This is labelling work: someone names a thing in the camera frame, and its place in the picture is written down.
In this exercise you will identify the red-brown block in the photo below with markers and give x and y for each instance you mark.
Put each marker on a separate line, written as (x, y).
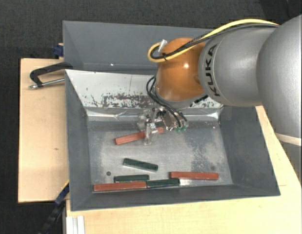
(128, 138)
(119, 186)
(193, 175)

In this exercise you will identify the black cylinder on white bracket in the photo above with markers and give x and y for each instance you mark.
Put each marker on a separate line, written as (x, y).
(199, 100)

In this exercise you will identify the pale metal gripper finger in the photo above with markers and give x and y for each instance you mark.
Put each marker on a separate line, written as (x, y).
(148, 138)
(142, 121)

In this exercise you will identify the dark green flat block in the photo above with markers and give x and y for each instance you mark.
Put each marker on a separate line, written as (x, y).
(131, 178)
(163, 183)
(140, 165)

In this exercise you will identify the pale brown cardboard board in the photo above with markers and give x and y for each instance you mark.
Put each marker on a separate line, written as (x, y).
(41, 135)

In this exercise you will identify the grey metal bin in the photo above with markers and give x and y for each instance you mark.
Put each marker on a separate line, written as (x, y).
(165, 155)

